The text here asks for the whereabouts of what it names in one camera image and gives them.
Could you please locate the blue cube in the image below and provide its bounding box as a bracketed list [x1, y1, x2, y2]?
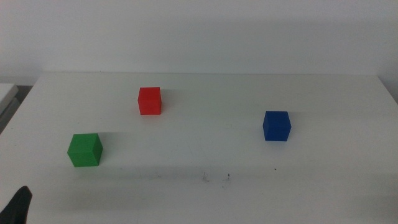
[262, 110, 292, 142]

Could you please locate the green cube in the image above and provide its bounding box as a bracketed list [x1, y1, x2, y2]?
[67, 133, 104, 168]

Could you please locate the red cube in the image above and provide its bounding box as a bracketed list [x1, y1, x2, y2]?
[137, 86, 162, 116]

